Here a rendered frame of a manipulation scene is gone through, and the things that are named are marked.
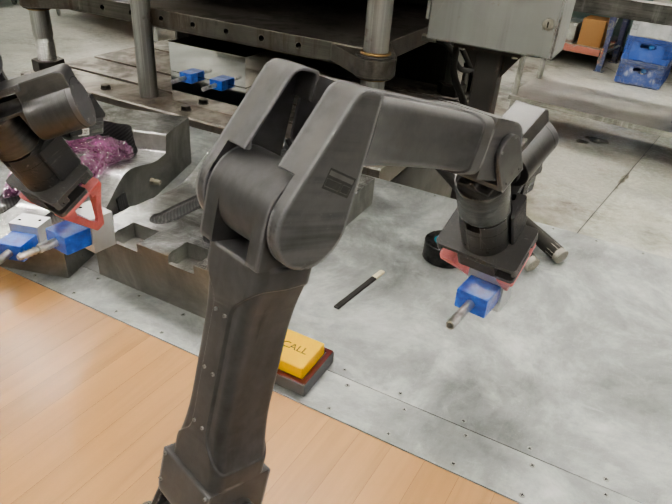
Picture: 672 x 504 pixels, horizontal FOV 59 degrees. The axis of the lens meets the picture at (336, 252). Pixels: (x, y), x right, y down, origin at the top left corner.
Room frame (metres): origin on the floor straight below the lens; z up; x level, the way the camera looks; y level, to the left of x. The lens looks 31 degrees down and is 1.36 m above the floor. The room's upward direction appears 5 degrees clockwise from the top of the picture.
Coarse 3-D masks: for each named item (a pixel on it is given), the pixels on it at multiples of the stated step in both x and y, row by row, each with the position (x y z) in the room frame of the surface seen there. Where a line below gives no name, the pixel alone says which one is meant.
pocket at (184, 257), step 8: (176, 248) 0.75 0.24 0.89; (184, 248) 0.76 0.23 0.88; (192, 248) 0.76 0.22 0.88; (200, 248) 0.76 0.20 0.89; (168, 256) 0.73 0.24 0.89; (176, 256) 0.75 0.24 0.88; (184, 256) 0.76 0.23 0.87; (192, 256) 0.76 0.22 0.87; (200, 256) 0.76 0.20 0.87; (176, 264) 0.73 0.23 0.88; (184, 264) 0.75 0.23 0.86; (192, 264) 0.75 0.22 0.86; (192, 272) 0.71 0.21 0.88
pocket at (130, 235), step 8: (136, 224) 0.81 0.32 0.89; (120, 232) 0.79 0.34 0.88; (128, 232) 0.80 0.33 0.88; (136, 232) 0.81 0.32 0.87; (144, 232) 0.81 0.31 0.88; (152, 232) 0.80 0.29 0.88; (120, 240) 0.79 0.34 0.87; (128, 240) 0.80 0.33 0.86; (136, 240) 0.81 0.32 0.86; (136, 248) 0.76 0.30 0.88
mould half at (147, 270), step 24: (168, 192) 0.94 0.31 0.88; (192, 192) 0.95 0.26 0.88; (360, 192) 1.07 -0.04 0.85; (120, 216) 0.83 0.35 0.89; (144, 216) 0.84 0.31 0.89; (192, 216) 0.86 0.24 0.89; (144, 240) 0.76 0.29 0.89; (168, 240) 0.77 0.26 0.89; (192, 240) 0.77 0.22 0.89; (120, 264) 0.77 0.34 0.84; (144, 264) 0.75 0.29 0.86; (168, 264) 0.73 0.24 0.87; (144, 288) 0.75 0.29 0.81; (168, 288) 0.73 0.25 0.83; (192, 288) 0.71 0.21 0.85; (192, 312) 0.71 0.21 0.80
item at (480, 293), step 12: (468, 276) 0.66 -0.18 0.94; (480, 276) 0.65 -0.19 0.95; (468, 288) 0.62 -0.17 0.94; (480, 288) 0.62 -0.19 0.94; (492, 288) 0.63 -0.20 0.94; (456, 300) 0.62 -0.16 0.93; (468, 300) 0.61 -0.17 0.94; (480, 300) 0.60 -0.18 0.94; (492, 300) 0.61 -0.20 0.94; (504, 300) 0.64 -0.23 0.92; (456, 312) 0.58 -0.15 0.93; (468, 312) 0.59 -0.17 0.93; (480, 312) 0.60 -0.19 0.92; (456, 324) 0.57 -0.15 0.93
